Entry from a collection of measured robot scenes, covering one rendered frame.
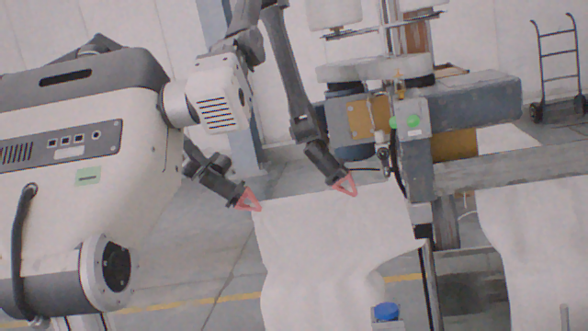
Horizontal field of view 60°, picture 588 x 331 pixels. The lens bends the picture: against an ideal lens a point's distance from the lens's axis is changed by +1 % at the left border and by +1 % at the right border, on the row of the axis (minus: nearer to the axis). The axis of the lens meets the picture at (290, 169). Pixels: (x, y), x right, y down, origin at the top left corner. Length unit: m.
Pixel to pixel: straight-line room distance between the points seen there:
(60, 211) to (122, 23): 6.17
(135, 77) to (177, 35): 5.79
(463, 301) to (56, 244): 1.37
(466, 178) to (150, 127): 0.89
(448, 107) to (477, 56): 5.31
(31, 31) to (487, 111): 6.89
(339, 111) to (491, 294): 0.81
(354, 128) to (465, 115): 0.47
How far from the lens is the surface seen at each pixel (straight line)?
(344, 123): 1.65
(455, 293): 1.87
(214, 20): 6.17
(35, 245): 0.96
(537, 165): 1.52
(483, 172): 1.49
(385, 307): 1.30
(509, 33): 6.64
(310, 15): 1.53
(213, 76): 0.93
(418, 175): 1.29
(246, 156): 6.29
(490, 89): 1.28
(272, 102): 6.55
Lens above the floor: 1.52
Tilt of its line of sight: 14 degrees down
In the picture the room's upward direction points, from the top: 12 degrees counter-clockwise
